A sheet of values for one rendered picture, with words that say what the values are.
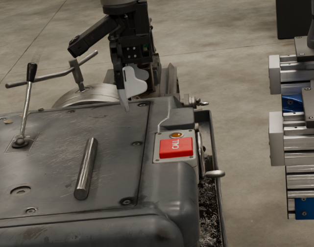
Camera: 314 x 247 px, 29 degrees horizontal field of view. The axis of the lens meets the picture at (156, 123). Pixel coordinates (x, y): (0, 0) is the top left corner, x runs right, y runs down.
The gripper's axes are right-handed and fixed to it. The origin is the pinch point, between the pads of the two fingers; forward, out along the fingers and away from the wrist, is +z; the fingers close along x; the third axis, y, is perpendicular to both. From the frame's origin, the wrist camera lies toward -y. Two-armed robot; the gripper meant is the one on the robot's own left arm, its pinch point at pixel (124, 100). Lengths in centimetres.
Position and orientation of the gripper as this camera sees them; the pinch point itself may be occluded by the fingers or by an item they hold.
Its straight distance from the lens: 127.2
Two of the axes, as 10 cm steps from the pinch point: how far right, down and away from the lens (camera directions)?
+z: 1.3, 9.2, 3.8
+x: 0.3, -3.8, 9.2
